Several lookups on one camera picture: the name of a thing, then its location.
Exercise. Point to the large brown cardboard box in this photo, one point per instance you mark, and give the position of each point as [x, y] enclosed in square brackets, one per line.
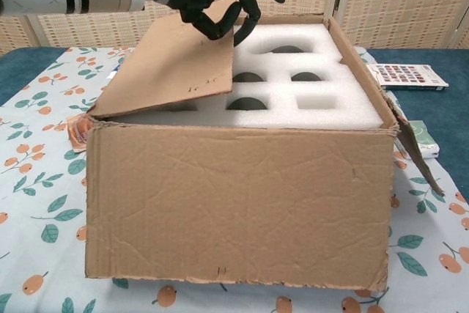
[238, 199]

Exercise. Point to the white blue toothpaste tube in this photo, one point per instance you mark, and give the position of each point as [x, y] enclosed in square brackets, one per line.
[117, 68]

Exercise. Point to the white foam insert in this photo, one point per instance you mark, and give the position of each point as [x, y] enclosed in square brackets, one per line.
[286, 115]

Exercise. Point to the orange snack pouch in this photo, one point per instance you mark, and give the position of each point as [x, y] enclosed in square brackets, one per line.
[78, 133]

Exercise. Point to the white card with colour swatches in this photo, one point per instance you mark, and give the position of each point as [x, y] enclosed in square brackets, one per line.
[406, 75]

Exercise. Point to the green white tissue pack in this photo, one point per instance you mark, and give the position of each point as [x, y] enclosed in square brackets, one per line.
[425, 137]

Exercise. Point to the floral orange fruit tablecloth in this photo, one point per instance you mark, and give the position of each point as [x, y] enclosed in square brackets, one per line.
[47, 217]

